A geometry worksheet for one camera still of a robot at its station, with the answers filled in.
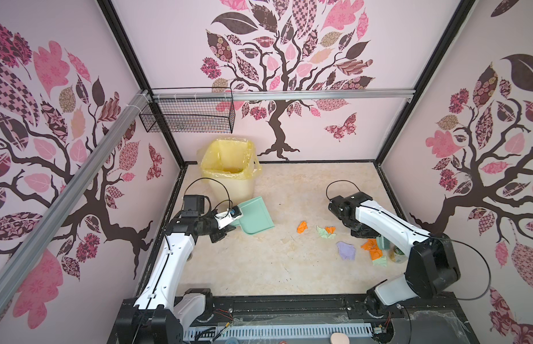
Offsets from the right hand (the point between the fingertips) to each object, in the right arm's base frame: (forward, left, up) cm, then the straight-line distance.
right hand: (372, 233), depth 79 cm
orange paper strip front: (+7, +13, -11) cm, 18 cm away
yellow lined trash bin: (+35, +58, +2) cm, 68 cm away
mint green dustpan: (+7, +45, +1) cm, 45 cm away
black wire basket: (+51, +75, +22) cm, 94 cm away
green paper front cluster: (+6, +16, -12) cm, 20 cm away
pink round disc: (-32, +17, -10) cm, 37 cm away
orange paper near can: (-1, -3, -10) cm, 10 cm away
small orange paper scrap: (+9, +25, -12) cm, 29 cm away
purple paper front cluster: (-2, +7, -12) cm, 14 cm away
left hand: (+3, +55, +3) cm, 55 cm away
